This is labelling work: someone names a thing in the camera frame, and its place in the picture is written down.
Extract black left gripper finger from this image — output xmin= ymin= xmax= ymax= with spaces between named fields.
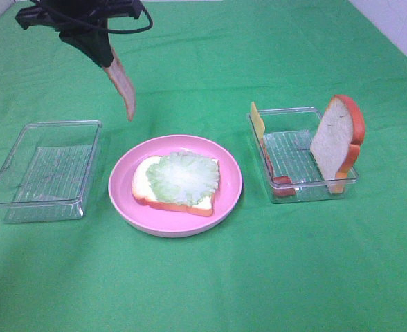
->
xmin=60 ymin=34 xmax=98 ymax=62
xmin=85 ymin=30 xmax=114 ymax=68

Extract toy lettuce leaf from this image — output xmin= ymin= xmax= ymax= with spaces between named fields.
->
xmin=145 ymin=151 xmax=220 ymax=206

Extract toy bacon strip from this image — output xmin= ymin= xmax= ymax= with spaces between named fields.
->
xmin=103 ymin=48 xmax=136 ymax=122
xmin=260 ymin=138 xmax=296 ymax=198

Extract right clear plastic tray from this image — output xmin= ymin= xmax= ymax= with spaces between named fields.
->
xmin=247 ymin=107 xmax=358 ymax=203

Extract yellow toy cheese slice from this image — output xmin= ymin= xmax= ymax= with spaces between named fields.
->
xmin=250 ymin=102 xmax=265 ymax=138

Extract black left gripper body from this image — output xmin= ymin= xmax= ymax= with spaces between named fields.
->
xmin=15 ymin=1 xmax=142 ymax=36

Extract pink round plate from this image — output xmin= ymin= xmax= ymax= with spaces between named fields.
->
xmin=108 ymin=134 xmax=243 ymax=237

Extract toy bread slice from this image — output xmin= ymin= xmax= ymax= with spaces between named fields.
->
xmin=310 ymin=95 xmax=365 ymax=194
xmin=132 ymin=156 xmax=219 ymax=216

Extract left clear plastic tray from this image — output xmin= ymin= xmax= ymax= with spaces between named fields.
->
xmin=0 ymin=120 xmax=102 ymax=223

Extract green tablecloth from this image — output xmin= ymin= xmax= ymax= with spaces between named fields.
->
xmin=0 ymin=1 xmax=407 ymax=331

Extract clear plastic tray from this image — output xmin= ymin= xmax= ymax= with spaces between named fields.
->
xmin=0 ymin=120 xmax=102 ymax=223
xmin=247 ymin=107 xmax=358 ymax=203

